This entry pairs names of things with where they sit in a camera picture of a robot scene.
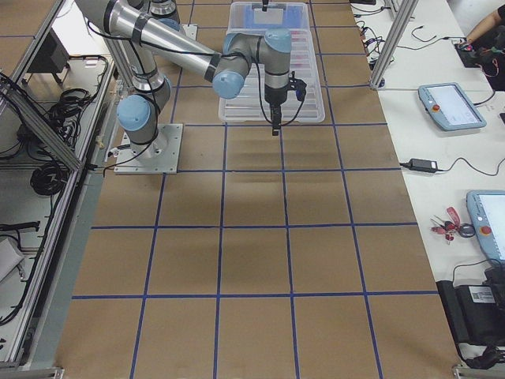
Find black power adapter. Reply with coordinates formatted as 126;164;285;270
407;158;439;173

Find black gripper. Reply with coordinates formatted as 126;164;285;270
264;84;290;137

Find person forearm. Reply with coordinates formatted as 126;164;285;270
466;6;504;43

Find aluminium frame post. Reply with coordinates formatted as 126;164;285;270
369;0;418;90

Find clear plastic storage box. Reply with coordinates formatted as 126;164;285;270
217;1;327;124

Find blue teach pendant tablet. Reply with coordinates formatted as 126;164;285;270
466;190;504;262
417;82;487;132

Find red keys bunch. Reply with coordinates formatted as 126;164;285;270
430;206;476;245

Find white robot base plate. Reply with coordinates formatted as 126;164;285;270
114;124;184;174

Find clear plastic box lid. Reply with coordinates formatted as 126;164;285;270
217;1;327;124

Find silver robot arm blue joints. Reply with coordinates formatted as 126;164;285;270
77;1;292;157
128;0;180;24

